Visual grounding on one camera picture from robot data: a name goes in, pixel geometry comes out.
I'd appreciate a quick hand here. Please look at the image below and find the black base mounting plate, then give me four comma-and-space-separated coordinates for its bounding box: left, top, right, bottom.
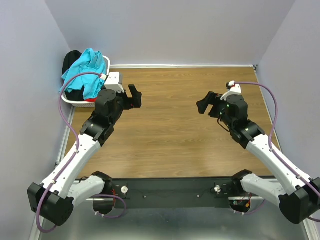
74, 176, 276, 218

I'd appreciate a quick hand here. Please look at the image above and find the white plastic laundry basket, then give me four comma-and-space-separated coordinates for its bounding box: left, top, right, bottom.
61, 55, 111, 108

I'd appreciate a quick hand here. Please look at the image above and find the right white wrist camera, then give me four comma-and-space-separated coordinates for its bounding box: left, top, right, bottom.
220, 80, 242, 101

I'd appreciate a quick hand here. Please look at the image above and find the red t shirt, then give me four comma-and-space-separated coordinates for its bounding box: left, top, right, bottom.
84, 98, 97, 103

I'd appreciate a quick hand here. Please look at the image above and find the black t shirt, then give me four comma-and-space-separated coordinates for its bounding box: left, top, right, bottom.
62, 50, 85, 102

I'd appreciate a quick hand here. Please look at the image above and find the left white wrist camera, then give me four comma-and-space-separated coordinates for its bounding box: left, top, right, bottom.
104, 72, 125, 93

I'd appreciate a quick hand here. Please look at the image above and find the cyan t shirt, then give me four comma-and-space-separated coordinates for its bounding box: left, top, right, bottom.
61, 48, 107, 101

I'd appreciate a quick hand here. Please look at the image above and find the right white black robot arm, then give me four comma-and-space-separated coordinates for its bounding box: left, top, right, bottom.
196, 91, 320, 225

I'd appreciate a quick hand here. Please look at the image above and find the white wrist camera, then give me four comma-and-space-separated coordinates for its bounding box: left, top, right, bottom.
104, 72, 125, 93
220, 80, 242, 101

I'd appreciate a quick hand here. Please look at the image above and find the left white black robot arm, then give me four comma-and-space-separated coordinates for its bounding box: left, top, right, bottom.
27, 84, 142, 233

